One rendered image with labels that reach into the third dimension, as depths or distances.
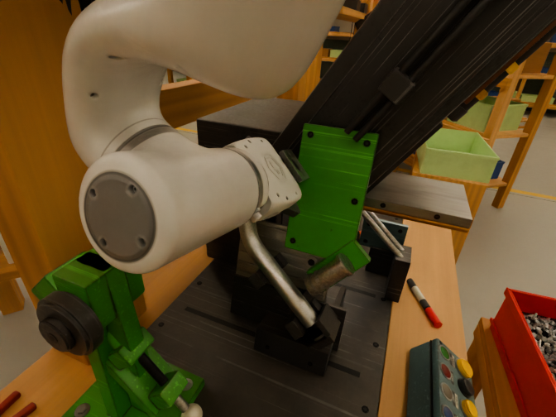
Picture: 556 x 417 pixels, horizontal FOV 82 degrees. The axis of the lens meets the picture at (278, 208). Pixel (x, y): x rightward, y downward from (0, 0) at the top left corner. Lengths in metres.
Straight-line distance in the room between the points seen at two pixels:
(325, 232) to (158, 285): 0.43
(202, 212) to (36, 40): 0.32
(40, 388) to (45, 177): 0.35
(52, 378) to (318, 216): 0.51
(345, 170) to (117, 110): 0.33
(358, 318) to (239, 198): 0.47
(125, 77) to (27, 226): 0.31
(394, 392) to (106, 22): 0.59
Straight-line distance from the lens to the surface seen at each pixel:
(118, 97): 0.27
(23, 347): 2.09
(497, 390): 0.84
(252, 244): 0.54
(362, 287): 0.76
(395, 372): 0.64
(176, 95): 0.80
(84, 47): 0.23
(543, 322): 0.92
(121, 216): 0.23
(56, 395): 0.68
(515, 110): 3.44
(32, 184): 0.49
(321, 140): 0.51
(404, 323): 0.72
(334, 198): 0.51
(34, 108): 0.49
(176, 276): 0.80
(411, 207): 0.62
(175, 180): 0.22
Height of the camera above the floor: 1.40
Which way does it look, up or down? 29 degrees down
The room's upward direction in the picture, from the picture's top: 3 degrees clockwise
